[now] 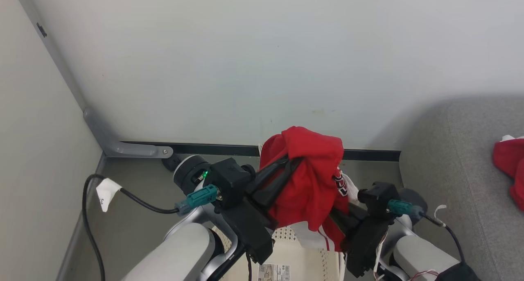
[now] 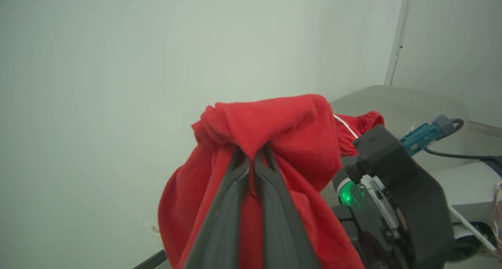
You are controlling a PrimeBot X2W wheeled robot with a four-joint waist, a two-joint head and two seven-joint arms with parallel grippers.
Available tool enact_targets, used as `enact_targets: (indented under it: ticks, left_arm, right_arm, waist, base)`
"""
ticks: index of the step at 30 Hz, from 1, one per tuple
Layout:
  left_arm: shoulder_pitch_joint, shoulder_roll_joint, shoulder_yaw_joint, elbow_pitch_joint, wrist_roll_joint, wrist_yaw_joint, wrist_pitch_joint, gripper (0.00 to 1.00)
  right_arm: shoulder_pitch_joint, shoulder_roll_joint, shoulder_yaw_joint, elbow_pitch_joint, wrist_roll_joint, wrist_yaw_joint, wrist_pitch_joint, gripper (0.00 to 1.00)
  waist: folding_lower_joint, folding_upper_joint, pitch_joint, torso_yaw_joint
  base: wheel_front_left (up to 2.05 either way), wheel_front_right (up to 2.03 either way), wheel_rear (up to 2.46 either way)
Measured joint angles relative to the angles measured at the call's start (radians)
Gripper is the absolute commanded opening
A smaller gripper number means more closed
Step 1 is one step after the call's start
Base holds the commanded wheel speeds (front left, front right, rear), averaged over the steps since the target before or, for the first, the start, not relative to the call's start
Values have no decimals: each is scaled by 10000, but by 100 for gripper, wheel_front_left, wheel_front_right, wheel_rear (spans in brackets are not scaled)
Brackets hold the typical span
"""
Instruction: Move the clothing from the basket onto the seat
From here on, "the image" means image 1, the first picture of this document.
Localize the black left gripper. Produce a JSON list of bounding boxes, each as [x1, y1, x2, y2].
[[222, 155, 305, 266]]

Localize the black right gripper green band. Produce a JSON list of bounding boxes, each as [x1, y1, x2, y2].
[[329, 204, 390, 279]]

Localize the red garment with white band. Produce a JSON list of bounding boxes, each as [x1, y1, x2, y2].
[[259, 126, 360, 253]]

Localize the plain red garment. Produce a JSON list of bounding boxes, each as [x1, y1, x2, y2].
[[492, 135, 524, 213]]

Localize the white plastic laundry basket brown rim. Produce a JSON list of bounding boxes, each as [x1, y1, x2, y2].
[[212, 225, 345, 281]]

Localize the grey fabric sofa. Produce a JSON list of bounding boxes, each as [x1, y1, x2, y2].
[[398, 96, 524, 281]]

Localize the thin white right arm wires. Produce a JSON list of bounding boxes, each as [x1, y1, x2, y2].
[[372, 232, 440, 281]]

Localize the black wall baseboard strip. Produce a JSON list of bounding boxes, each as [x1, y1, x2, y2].
[[120, 140, 402, 162]]

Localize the right camera cable teal plug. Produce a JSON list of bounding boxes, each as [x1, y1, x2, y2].
[[386, 199, 468, 265]]

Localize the camera cable teal plug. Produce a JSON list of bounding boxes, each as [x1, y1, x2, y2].
[[81, 173, 219, 281], [386, 199, 468, 265]]

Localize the left camera cable teal plug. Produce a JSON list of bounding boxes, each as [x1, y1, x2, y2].
[[81, 173, 219, 281]]

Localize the grey metal corner bracket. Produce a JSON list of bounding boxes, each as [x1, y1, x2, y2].
[[83, 107, 174, 159]]

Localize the white paper cable tag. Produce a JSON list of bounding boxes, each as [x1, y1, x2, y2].
[[95, 178, 123, 213]]

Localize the grey wall corner trim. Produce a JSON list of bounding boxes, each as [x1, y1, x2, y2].
[[11, 0, 87, 111]]

